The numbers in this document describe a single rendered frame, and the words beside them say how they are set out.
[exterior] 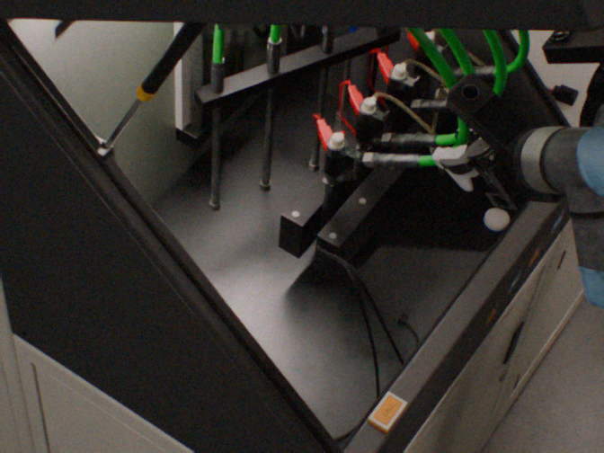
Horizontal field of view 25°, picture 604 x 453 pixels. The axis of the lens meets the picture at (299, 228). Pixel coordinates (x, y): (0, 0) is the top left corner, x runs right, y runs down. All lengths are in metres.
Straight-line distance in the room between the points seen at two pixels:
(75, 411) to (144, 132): 0.45
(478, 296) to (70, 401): 0.64
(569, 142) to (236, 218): 0.78
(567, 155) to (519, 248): 0.55
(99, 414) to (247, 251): 0.33
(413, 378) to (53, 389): 0.58
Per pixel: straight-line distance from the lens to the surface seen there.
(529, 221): 2.03
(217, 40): 1.85
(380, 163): 1.80
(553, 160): 1.49
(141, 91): 1.43
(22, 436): 2.37
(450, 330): 1.90
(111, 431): 2.09
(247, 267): 2.07
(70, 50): 1.72
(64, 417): 2.17
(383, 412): 1.80
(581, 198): 1.46
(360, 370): 1.98
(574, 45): 1.67
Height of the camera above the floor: 2.52
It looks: 53 degrees down
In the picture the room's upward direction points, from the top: 6 degrees clockwise
